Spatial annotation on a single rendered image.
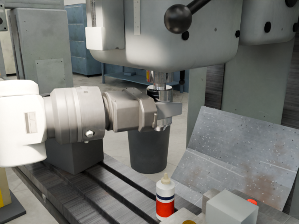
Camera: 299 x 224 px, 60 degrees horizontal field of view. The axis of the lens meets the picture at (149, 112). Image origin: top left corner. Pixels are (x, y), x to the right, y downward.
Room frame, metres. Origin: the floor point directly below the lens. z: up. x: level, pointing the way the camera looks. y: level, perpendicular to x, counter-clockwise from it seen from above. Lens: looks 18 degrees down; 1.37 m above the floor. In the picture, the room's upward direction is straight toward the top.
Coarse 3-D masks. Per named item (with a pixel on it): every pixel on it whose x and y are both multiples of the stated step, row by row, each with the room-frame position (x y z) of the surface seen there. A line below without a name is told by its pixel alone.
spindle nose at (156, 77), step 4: (152, 72) 0.43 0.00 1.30; (156, 72) 0.43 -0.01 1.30; (160, 72) 0.43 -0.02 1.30; (164, 72) 0.43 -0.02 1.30; (168, 72) 0.43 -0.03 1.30; (172, 72) 0.44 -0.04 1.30; (152, 76) 0.43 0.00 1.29; (156, 76) 0.43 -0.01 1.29; (160, 76) 0.43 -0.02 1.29; (164, 76) 0.43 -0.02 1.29; (168, 76) 0.43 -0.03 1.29; (172, 76) 0.44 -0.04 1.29; (148, 80) 0.44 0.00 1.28; (152, 80) 0.43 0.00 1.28; (156, 80) 0.43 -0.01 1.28; (160, 80) 0.43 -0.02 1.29; (164, 80) 0.43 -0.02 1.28; (168, 80) 0.43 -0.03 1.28; (172, 80) 0.44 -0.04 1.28
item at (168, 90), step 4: (148, 88) 0.44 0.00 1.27; (152, 88) 0.44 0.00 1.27; (156, 88) 0.44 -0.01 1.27; (160, 88) 0.44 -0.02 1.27; (164, 88) 0.44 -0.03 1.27; (168, 88) 0.44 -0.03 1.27; (172, 88) 0.44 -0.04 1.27; (148, 92) 0.44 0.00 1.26; (152, 92) 0.43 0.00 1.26; (156, 92) 0.43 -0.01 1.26; (160, 92) 0.43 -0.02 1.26; (164, 92) 0.43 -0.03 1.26; (168, 92) 0.43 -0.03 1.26; (172, 92) 0.44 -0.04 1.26
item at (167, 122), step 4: (152, 96) 0.43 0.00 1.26; (156, 96) 0.43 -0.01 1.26; (160, 96) 0.43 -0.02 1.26; (164, 96) 0.43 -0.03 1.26; (168, 96) 0.43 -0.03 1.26; (172, 96) 0.44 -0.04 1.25; (156, 100) 0.43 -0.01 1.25; (160, 100) 0.43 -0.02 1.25; (164, 100) 0.43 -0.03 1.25; (168, 100) 0.43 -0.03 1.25; (172, 100) 0.44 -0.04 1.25; (160, 120) 0.43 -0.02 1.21; (164, 120) 0.43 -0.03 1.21; (168, 120) 0.43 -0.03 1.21; (160, 124) 0.43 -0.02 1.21; (164, 124) 0.43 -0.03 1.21; (168, 124) 0.43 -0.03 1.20
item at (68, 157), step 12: (48, 144) 0.71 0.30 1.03; (60, 144) 0.68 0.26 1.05; (72, 144) 0.65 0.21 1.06; (84, 144) 0.68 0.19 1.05; (96, 144) 0.72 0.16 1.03; (48, 156) 0.72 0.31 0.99; (60, 156) 0.68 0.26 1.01; (72, 156) 0.65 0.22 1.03; (84, 156) 0.68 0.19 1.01; (96, 156) 0.72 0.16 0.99; (72, 168) 0.65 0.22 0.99; (84, 168) 0.68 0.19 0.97
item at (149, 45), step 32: (128, 0) 0.37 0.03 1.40; (160, 0) 0.33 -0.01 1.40; (192, 0) 0.35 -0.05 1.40; (224, 0) 0.40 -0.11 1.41; (128, 32) 0.37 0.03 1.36; (160, 32) 0.33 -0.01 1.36; (192, 32) 0.35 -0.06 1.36; (224, 32) 0.40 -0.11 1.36; (128, 64) 0.39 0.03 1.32; (160, 64) 0.33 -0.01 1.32; (192, 64) 0.36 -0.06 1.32
